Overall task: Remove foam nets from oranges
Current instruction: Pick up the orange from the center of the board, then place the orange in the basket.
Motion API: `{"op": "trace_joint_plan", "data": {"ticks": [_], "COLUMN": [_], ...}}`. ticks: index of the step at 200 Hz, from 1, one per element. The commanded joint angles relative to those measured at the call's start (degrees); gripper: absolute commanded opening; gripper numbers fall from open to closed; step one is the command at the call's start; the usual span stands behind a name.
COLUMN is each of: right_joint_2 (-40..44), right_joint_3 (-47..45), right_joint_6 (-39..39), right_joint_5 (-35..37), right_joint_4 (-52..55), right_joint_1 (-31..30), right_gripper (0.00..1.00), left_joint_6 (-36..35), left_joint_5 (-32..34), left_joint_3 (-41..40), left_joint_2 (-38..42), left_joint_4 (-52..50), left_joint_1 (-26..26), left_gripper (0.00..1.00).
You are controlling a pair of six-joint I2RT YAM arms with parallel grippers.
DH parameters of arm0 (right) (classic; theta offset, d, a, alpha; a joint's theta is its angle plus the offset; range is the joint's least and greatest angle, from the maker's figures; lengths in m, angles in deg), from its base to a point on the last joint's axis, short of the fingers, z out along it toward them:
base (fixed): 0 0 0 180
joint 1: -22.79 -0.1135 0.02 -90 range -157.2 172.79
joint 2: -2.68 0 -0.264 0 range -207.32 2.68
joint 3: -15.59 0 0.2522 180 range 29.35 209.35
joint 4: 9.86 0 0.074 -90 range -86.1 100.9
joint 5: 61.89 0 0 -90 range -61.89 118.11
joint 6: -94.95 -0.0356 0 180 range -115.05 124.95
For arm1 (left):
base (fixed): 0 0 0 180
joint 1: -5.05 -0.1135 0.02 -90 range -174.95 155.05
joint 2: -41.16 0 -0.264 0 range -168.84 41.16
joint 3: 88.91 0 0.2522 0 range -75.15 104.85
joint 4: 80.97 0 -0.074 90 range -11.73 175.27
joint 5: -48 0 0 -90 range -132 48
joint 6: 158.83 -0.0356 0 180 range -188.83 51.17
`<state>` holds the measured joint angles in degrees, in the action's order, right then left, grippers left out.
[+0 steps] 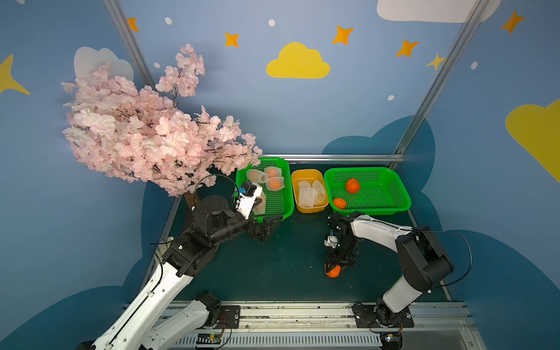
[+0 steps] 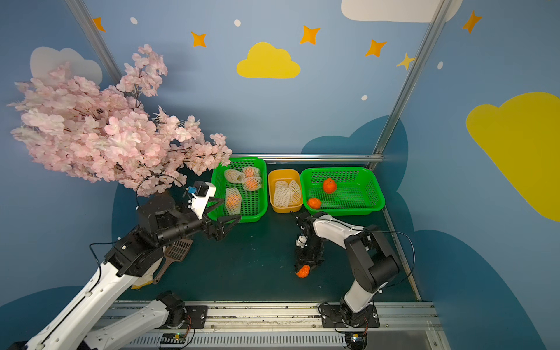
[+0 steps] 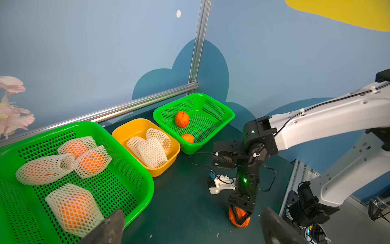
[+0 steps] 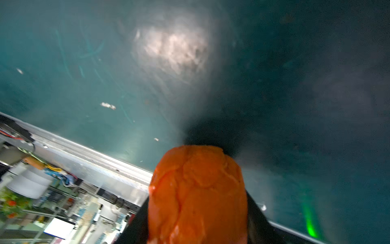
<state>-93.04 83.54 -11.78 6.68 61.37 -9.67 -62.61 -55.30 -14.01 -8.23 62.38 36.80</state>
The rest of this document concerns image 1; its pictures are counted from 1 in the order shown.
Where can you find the pink artificial blossom tree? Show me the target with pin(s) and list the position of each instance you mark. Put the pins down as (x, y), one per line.
(140, 134)

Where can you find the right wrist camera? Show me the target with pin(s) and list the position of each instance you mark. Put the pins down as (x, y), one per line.
(331, 242)

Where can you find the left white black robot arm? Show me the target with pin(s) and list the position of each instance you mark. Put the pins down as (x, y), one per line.
(214, 222)

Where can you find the right small circuit board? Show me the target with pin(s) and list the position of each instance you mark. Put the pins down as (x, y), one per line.
(391, 341)

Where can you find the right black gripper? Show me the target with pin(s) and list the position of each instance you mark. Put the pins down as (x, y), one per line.
(340, 252)

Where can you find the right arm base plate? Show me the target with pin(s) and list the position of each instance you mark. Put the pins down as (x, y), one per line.
(363, 316)

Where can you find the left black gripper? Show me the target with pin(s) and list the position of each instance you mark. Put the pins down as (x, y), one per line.
(258, 227)

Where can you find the white work glove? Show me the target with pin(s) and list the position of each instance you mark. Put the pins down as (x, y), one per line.
(160, 248)

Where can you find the green plastic basket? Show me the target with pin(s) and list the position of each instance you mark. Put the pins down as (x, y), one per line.
(279, 202)
(382, 191)

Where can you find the white foam net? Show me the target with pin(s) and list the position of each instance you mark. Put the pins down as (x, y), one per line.
(306, 194)

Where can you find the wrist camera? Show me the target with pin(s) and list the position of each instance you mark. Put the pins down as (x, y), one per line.
(331, 242)
(248, 198)

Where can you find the left green plastic basket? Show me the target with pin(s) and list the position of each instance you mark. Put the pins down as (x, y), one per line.
(279, 202)

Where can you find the peeled bare orange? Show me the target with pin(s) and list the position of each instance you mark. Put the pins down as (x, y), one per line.
(352, 186)

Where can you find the small circuit board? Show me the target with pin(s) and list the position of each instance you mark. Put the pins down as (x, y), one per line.
(391, 341)
(208, 340)

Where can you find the right green plastic basket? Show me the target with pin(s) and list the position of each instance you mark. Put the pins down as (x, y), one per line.
(382, 191)

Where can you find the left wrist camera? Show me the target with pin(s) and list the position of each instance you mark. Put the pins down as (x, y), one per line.
(248, 198)

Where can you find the left small circuit board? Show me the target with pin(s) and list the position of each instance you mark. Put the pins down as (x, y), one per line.
(208, 340)

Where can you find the aluminium mounting rail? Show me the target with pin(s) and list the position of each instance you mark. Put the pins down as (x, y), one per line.
(332, 325)

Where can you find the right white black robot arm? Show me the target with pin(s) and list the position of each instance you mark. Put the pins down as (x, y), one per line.
(423, 260)

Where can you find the yellow plastic tub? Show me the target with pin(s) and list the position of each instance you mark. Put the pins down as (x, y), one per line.
(309, 175)

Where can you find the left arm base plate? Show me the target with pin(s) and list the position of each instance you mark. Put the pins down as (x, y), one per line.
(227, 316)

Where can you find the netted orange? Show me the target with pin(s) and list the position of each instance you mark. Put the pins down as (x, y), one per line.
(259, 207)
(256, 176)
(275, 183)
(273, 171)

